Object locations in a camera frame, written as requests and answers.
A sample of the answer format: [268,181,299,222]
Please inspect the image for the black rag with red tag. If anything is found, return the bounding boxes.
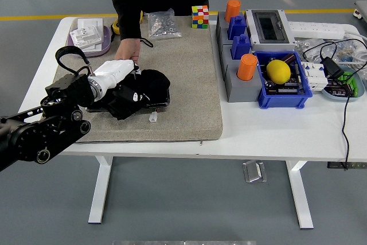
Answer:
[107,69,171,121]

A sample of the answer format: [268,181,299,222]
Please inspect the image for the black power adapter with cord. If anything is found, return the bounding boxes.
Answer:
[302,34,367,171]

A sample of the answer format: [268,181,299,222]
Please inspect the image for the black glossy panel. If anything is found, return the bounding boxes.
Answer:
[84,90,171,114]

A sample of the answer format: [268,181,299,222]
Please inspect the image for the yellow lemon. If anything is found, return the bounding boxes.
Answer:
[266,59,292,85]

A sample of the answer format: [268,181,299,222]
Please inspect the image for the purple tray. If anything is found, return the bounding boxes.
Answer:
[67,25,112,58]

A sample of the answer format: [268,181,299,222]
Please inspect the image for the white power strip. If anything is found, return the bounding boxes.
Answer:
[288,21,346,40]

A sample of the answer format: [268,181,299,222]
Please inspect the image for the blue plastic bin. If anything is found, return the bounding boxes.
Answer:
[253,50,314,110]

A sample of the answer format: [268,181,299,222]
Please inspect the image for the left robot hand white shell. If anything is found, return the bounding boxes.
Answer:
[93,59,143,94]

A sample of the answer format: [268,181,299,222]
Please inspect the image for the dark circuit board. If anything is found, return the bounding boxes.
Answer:
[262,61,306,95]
[325,80,355,96]

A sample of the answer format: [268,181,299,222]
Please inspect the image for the clear bags of small parts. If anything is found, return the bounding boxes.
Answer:
[294,37,367,67]

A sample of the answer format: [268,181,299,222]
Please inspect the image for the grey-white distribution box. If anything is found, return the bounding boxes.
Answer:
[245,9,298,53]

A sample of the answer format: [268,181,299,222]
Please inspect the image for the white switch bracket pieces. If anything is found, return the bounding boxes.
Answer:
[70,25,103,52]

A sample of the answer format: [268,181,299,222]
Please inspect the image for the white square wall plate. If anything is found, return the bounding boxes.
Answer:
[77,17,104,32]

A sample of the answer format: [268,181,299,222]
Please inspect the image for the white cart corner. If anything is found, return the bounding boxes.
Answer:
[353,0,367,25]

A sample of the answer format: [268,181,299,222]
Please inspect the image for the clear bag of screws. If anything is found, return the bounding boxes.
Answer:
[143,8,184,41]

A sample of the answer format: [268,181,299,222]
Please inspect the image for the light blue dish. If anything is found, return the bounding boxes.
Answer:
[321,65,366,102]

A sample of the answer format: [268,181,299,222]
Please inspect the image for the white table leg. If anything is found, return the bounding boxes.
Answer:
[88,155,114,224]
[285,160,314,230]

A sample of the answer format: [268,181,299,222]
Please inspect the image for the thick white cable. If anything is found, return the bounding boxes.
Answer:
[342,31,367,69]

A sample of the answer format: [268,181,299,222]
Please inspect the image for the person's right hand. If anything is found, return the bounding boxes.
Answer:
[114,38,142,64]

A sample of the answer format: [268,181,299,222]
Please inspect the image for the white circuit breaker block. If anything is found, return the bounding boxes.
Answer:
[300,61,329,92]

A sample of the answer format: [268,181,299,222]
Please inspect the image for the colourful puzzle cube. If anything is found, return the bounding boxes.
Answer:
[191,5,210,29]

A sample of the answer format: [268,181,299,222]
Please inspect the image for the silver metal bracket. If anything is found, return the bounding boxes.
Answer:
[242,160,268,184]

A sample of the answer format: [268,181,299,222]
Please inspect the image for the blue peg block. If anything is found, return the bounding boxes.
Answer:
[231,34,253,61]
[228,14,248,41]

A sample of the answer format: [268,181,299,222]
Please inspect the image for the orange cylinder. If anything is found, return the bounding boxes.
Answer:
[225,0,242,23]
[237,53,259,81]

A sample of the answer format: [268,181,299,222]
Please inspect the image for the green terminal block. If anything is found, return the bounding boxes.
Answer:
[337,71,359,96]

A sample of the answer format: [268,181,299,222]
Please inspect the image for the grey-brown mat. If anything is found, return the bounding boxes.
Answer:
[53,16,224,145]

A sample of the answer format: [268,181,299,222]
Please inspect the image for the table height control panel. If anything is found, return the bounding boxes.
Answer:
[327,161,367,170]

